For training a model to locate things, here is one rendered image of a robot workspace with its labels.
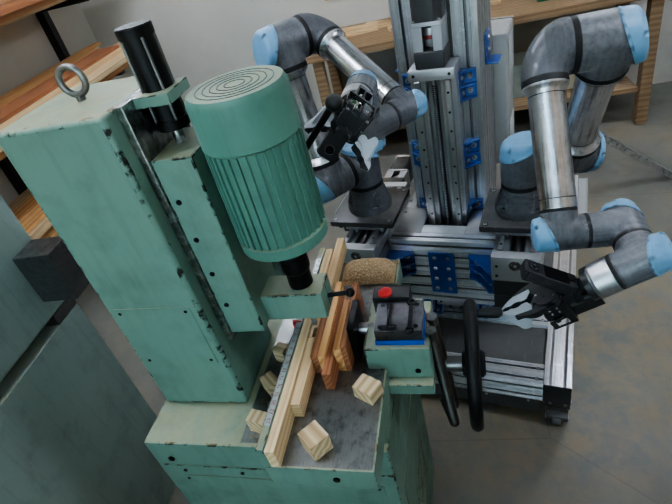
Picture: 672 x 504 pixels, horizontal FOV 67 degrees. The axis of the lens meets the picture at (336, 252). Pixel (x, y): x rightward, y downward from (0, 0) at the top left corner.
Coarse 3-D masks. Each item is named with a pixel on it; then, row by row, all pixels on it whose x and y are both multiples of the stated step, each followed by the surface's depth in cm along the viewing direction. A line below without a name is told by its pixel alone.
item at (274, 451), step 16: (320, 272) 129; (304, 320) 116; (304, 336) 112; (304, 352) 109; (288, 384) 102; (288, 400) 99; (288, 416) 98; (272, 432) 94; (288, 432) 98; (272, 448) 91; (272, 464) 93
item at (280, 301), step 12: (276, 276) 112; (312, 276) 109; (324, 276) 108; (264, 288) 109; (276, 288) 108; (288, 288) 107; (312, 288) 106; (324, 288) 106; (264, 300) 108; (276, 300) 107; (288, 300) 106; (300, 300) 106; (312, 300) 105; (324, 300) 106; (276, 312) 109; (288, 312) 109; (300, 312) 108; (312, 312) 107; (324, 312) 107
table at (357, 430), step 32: (320, 384) 107; (352, 384) 105; (384, 384) 103; (416, 384) 105; (320, 416) 100; (352, 416) 99; (384, 416) 100; (288, 448) 96; (352, 448) 93; (288, 480) 96; (320, 480) 93; (352, 480) 91
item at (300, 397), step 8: (344, 240) 141; (336, 248) 138; (344, 248) 141; (336, 256) 135; (344, 256) 140; (336, 264) 132; (328, 272) 130; (336, 272) 131; (336, 280) 130; (312, 328) 115; (304, 360) 108; (304, 368) 106; (312, 368) 108; (304, 376) 104; (312, 376) 107; (296, 384) 103; (304, 384) 102; (312, 384) 107; (296, 392) 101; (304, 392) 102; (296, 400) 100; (304, 400) 102; (296, 408) 100; (304, 408) 101; (296, 416) 101
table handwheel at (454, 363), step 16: (464, 304) 111; (464, 320) 106; (464, 336) 103; (464, 352) 113; (480, 352) 112; (448, 368) 113; (464, 368) 111; (480, 368) 110; (480, 384) 100; (480, 400) 100; (480, 416) 102
